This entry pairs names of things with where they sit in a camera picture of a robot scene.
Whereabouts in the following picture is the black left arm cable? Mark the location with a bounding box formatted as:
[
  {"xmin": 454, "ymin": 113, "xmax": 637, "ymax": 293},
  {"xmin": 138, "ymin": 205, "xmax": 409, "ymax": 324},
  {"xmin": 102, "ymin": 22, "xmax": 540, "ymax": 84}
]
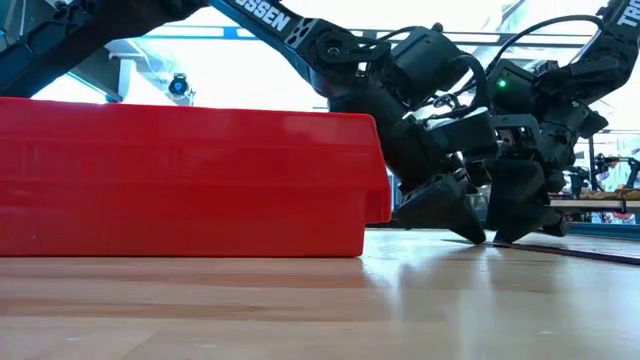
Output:
[{"xmin": 449, "ymin": 52, "xmax": 490, "ymax": 109}]

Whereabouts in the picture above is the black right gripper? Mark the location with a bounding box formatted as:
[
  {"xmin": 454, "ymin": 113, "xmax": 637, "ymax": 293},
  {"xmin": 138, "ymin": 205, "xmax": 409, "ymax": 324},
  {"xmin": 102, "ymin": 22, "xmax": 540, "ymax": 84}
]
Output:
[{"xmin": 487, "ymin": 99, "xmax": 609, "ymax": 245}]

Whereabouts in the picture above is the black background station frame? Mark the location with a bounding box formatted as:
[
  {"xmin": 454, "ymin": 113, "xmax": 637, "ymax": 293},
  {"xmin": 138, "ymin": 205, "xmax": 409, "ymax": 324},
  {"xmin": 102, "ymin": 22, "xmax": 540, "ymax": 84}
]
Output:
[{"xmin": 587, "ymin": 134, "xmax": 597, "ymax": 201}]

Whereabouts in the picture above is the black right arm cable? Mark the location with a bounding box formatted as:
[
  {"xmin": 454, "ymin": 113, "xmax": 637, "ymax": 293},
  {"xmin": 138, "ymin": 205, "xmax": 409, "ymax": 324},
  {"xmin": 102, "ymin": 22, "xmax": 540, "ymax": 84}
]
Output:
[{"xmin": 483, "ymin": 13, "xmax": 606, "ymax": 76}]

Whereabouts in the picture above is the wooden background table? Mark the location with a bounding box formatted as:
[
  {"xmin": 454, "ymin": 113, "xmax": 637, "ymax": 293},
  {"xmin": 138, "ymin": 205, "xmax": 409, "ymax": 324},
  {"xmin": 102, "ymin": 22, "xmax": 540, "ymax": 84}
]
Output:
[{"xmin": 548, "ymin": 198, "xmax": 640, "ymax": 210}]

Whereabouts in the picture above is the black ceiling spotlight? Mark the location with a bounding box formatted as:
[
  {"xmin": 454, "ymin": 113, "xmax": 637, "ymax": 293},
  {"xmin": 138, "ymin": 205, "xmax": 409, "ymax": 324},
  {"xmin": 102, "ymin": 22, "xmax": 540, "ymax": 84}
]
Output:
[{"xmin": 167, "ymin": 72, "xmax": 191, "ymax": 98}]

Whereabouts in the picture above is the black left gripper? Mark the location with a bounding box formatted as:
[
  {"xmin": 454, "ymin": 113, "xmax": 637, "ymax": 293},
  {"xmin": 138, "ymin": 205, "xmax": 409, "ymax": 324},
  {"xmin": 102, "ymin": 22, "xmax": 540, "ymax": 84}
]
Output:
[{"xmin": 384, "ymin": 114, "xmax": 499, "ymax": 245}]

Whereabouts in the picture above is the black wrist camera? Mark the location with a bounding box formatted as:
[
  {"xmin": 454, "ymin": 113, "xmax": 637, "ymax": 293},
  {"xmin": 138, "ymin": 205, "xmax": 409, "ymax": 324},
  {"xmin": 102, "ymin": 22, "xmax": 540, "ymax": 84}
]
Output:
[
  {"xmin": 424, "ymin": 107, "xmax": 497, "ymax": 154},
  {"xmin": 487, "ymin": 59, "xmax": 540, "ymax": 115}
]

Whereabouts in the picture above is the red plastic bin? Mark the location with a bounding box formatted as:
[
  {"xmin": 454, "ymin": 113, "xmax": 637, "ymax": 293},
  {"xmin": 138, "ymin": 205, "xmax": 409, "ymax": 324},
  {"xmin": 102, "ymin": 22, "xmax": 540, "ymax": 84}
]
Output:
[{"xmin": 0, "ymin": 97, "xmax": 393, "ymax": 259}]

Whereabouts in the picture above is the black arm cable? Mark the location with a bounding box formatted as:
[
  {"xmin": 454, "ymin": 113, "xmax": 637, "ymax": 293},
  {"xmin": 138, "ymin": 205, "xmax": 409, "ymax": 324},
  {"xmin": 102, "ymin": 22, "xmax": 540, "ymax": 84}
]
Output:
[
  {"xmin": 449, "ymin": 52, "xmax": 490, "ymax": 109},
  {"xmin": 483, "ymin": 13, "xmax": 606, "ymax": 76}
]

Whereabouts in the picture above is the tan object on table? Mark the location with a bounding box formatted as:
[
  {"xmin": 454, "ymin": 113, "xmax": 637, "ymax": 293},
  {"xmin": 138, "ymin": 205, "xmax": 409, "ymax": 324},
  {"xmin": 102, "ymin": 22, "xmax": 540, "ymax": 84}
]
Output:
[{"xmin": 594, "ymin": 187, "xmax": 640, "ymax": 201}]

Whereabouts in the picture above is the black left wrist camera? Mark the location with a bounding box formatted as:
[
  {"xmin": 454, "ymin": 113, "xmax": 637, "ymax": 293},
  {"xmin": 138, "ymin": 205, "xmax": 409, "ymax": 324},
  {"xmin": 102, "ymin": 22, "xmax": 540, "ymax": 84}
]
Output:
[{"xmin": 424, "ymin": 107, "xmax": 497, "ymax": 154}]

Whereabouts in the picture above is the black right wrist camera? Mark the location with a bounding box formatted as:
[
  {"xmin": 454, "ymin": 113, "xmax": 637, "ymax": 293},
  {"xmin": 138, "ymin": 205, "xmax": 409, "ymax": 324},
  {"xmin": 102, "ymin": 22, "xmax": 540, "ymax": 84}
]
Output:
[{"xmin": 487, "ymin": 59, "xmax": 540, "ymax": 115}]

